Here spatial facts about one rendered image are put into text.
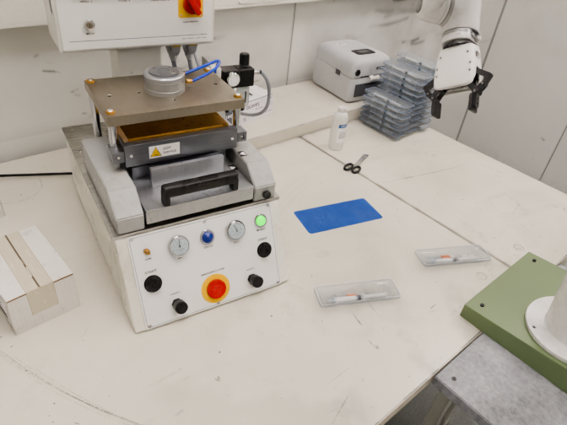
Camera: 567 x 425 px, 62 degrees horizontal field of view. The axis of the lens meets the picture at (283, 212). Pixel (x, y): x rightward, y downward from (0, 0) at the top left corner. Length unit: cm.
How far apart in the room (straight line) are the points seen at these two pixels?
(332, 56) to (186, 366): 133
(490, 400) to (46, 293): 83
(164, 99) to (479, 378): 80
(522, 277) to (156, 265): 81
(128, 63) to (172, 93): 20
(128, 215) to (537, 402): 82
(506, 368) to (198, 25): 96
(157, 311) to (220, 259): 16
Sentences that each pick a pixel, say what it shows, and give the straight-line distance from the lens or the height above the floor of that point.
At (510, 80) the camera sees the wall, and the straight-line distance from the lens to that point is 325.
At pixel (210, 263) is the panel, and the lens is 96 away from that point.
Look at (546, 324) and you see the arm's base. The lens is 110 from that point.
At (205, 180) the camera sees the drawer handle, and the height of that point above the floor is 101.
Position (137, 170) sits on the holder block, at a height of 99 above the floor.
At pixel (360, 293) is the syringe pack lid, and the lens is 104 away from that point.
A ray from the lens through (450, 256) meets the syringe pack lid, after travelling 122.
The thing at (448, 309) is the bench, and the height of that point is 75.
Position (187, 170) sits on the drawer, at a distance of 95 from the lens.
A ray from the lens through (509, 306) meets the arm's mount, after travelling 113.
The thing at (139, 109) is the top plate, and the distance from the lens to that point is 92.
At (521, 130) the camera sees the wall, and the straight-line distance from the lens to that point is 327.
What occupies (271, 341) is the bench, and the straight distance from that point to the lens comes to 95.
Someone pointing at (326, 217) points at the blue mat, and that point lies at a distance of 127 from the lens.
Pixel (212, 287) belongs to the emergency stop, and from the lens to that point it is 97.
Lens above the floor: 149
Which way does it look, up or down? 36 degrees down
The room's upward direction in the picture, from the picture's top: 7 degrees clockwise
